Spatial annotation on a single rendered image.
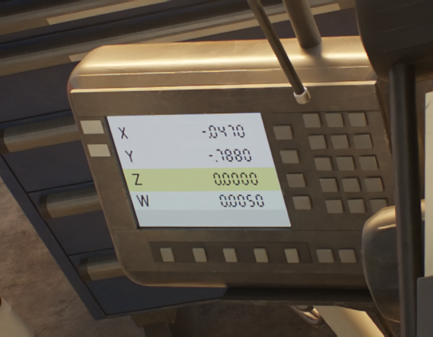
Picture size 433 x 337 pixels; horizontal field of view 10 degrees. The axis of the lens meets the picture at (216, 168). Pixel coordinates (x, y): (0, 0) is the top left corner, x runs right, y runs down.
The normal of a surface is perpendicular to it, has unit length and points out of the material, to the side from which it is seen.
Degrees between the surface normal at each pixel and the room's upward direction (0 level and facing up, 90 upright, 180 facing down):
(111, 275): 90
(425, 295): 0
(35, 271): 0
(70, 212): 90
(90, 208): 90
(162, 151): 70
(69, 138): 90
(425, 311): 0
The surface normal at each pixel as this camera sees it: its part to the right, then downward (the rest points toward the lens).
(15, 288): -0.36, -0.65
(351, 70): -0.43, -0.43
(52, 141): -0.11, 0.75
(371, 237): -0.72, -0.42
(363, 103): -0.40, 0.50
